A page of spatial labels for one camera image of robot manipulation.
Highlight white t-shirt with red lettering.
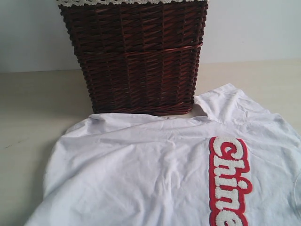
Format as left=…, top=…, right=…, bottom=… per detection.
left=27, top=84, right=301, bottom=226

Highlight dark brown wicker basket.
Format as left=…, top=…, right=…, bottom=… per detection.
left=58, top=0, right=208, bottom=115

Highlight grey fabric liner lace trim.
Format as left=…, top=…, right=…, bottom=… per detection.
left=56, top=0, right=194, bottom=7

